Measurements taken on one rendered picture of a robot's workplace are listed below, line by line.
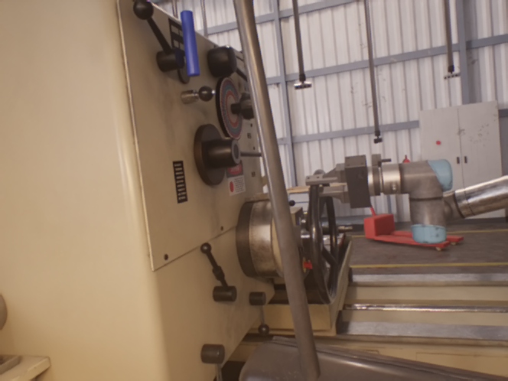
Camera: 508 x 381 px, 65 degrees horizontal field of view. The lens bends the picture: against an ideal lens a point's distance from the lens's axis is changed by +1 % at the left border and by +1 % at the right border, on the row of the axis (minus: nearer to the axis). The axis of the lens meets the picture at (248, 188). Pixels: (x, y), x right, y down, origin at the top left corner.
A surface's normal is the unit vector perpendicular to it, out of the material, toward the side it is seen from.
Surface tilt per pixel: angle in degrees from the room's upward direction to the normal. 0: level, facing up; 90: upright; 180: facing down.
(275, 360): 20
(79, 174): 90
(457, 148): 90
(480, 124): 90
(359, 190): 122
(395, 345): 0
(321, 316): 90
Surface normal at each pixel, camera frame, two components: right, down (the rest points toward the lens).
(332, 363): -0.24, -0.94
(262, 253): -0.29, 0.29
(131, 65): 0.94, -0.08
